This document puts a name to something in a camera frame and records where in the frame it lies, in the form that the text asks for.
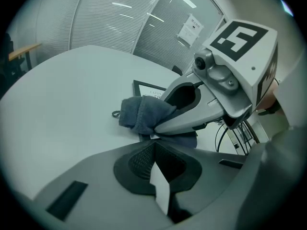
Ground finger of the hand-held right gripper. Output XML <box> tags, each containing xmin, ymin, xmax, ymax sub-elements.
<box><xmin>165</xmin><ymin>72</ymin><xmax>202</xmax><ymax>103</ymax></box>
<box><xmin>154</xmin><ymin>85</ymin><xmax>225</xmax><ymax>136</ymax></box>

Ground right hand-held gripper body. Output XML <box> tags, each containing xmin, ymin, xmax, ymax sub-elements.
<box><xmin>194</xmin><ymin>19</ymin><xmax>279</xmax><ymax>129</ymax></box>

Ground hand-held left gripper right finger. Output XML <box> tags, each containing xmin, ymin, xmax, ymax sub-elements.
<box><xmin>155</xmin><ymin>139</ymin><xmax>248</xmax><ymax>222</ymax></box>

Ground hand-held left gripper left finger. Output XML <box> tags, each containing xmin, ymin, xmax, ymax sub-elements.
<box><xmin>33</xmin><ymin>139</ymin><xmax>173</xmax><ymax>225</ymax></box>

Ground black framed picture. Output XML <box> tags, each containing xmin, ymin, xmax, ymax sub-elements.
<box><xmin>133</xmin><ymin>80</ymin><xmax>167</xmax><ymax>97</ymax></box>

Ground dark grey cloth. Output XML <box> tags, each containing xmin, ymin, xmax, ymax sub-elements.
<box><xmin>111</xmin><ymin>95</ymin><xmax>199</xmax><ymax>150</ymax></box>

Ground person's right forearm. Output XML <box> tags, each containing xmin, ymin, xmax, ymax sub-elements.
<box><xmin>258</xmin><ymin>81</ymin><xmax>280</xmax><ymax>110</ymax></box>

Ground black wristwatch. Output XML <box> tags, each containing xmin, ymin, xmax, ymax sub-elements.
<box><xmin>258</xmin><ymin>102</ymin><xmax>281</xmax><ymax>116</ymax></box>

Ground white paper notice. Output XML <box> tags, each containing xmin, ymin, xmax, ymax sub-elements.
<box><xmin>177</xmin><ymin>13</ymin><xmax>204</xmax><ymax>48</ymax></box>

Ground grey table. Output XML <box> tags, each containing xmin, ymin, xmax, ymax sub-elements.
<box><xmin>0</xmin><ymin>44</ymin><xmax>240</xmax><ymax>201</ymax></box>

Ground black office chair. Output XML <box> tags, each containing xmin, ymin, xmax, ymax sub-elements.
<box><xmin>0</xmin><ymin>32</ymin><xmax>26</xmax><ymax>81</ymax></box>

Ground orange round table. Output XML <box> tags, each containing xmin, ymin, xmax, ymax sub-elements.
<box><xmin>9</xmin><ymin>43</ymin><xmax>42</xmax><ymax>61</ymax></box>

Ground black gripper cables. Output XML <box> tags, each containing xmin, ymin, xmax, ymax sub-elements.
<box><xmin>214</xmin><ymin>121</ymin><xmax>255</xmax><ymax>155</ymax></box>

